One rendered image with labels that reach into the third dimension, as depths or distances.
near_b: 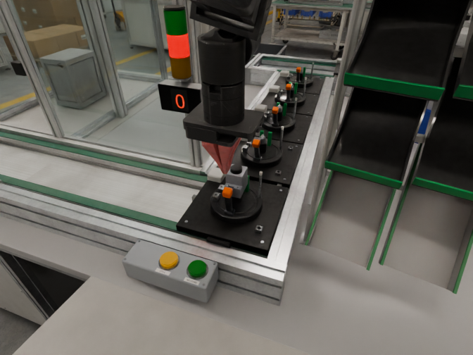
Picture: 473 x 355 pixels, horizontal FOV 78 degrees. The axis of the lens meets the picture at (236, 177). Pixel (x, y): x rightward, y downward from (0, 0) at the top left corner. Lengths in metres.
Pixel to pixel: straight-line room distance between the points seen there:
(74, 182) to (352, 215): 0.85
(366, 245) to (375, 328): 0.19
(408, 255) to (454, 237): 0.09
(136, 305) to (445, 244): 0.68
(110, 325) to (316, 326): 0.45
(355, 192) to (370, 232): 0.09
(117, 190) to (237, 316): 0.54
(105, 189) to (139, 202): 0.14
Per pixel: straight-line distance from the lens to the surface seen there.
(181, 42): 0.76
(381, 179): 0.56
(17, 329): 2.00
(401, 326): 0.81
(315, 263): 0.83
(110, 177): 1.06
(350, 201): 0.69
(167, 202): 0.91
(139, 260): 0.72
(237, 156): 0.98
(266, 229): 0.74
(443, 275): 0.73
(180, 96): 0.80
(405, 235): 0.72
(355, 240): 0.69
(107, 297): 0.81
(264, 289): 0.71
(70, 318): 0.82
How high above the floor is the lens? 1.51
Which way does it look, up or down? 38 degrees down
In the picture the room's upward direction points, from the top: straight up
